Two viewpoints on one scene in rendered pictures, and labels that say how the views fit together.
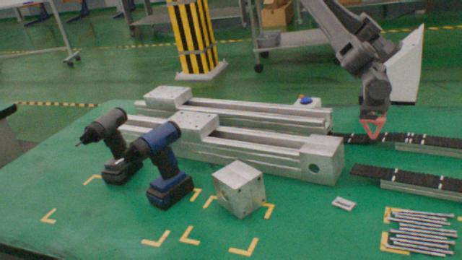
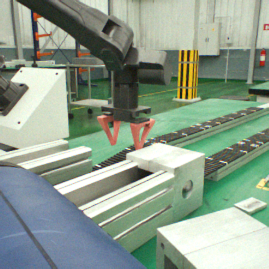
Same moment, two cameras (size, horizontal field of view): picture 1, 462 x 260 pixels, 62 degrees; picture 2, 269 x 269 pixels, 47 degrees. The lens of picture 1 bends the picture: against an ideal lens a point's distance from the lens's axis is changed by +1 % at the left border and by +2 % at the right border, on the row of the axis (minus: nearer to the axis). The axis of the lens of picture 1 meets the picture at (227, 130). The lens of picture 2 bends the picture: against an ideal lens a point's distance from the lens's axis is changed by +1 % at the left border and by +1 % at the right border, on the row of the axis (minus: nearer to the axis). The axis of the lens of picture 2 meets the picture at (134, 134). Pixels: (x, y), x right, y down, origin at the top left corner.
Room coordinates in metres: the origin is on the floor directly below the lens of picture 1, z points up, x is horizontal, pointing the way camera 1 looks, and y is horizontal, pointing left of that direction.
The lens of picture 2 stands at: (0.88, 0.25, 1.04)
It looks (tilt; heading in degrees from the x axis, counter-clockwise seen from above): 15 degrees down; 276
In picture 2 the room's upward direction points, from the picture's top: straight up
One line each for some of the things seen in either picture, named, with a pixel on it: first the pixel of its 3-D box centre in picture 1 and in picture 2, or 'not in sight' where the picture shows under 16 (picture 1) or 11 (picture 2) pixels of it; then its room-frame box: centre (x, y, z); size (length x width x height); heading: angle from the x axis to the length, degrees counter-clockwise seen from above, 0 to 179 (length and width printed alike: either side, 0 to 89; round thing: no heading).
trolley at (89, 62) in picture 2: not in sight; (102, 87); (1.90, -4.53, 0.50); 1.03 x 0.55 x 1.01; 155
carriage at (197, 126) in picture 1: (190, 128); not in sight; (1.14, 0.12, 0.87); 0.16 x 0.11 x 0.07; 54
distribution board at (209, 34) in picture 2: not in sight; (212, 50); (-0.73, -11.71, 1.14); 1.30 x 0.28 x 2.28; 150
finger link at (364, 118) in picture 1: (373, 122); (134, 130); (0.95, -0.42, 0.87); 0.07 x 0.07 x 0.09; 57
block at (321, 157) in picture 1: (323, 157); (159, 178); (0.89, -0.25, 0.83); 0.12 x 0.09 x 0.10; 144
